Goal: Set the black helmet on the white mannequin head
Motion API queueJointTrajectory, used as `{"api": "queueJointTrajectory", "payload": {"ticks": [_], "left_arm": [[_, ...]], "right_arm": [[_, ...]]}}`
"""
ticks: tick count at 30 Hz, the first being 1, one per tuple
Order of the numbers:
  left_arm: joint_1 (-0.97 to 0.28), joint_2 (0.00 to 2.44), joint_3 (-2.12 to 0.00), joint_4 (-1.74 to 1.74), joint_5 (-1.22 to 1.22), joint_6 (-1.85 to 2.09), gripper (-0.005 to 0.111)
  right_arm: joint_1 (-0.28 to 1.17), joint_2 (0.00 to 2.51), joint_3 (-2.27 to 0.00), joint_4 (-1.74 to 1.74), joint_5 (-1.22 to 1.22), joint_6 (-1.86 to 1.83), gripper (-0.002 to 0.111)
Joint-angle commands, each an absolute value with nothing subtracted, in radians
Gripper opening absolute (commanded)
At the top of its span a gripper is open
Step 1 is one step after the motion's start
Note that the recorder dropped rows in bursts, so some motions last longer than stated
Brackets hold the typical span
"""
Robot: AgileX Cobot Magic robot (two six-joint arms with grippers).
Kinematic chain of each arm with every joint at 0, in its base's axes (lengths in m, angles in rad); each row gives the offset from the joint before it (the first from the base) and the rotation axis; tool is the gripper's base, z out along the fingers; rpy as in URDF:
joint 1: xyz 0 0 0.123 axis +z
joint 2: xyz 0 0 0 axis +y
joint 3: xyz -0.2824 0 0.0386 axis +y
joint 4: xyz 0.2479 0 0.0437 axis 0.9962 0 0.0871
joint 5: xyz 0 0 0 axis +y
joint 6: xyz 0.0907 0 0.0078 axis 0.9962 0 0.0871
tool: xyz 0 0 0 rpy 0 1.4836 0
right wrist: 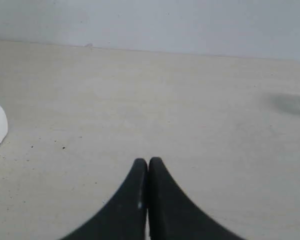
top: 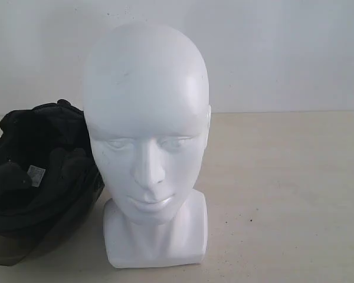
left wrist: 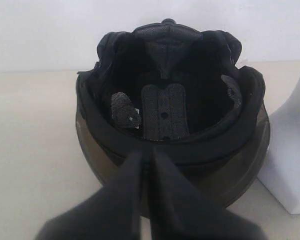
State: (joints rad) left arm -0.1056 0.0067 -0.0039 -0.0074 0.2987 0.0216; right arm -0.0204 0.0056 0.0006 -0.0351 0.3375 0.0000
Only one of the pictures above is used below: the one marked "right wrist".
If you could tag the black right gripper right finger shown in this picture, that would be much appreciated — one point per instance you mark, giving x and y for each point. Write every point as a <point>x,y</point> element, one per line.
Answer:
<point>172,215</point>

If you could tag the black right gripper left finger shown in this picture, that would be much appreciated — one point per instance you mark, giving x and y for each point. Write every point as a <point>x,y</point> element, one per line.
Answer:
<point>123,217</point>

